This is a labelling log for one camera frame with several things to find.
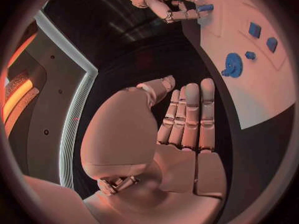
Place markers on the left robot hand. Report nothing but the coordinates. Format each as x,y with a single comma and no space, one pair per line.
130,134

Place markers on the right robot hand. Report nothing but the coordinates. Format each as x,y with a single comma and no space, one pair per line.
161,7

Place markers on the blue cylinder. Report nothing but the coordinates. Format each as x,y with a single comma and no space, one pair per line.
206,7

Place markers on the white task board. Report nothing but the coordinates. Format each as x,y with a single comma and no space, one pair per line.
257,89

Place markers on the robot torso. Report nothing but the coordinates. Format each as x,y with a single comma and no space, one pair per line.
53,97

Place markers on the blue gear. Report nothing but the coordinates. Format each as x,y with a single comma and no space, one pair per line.
233,65

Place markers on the blue block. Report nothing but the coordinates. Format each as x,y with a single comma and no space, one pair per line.
272,44
255,30

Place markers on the small blue peg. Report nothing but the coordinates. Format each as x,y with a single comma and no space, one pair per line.
250,55

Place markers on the glowing light bar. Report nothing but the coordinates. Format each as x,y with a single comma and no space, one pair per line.
17,97

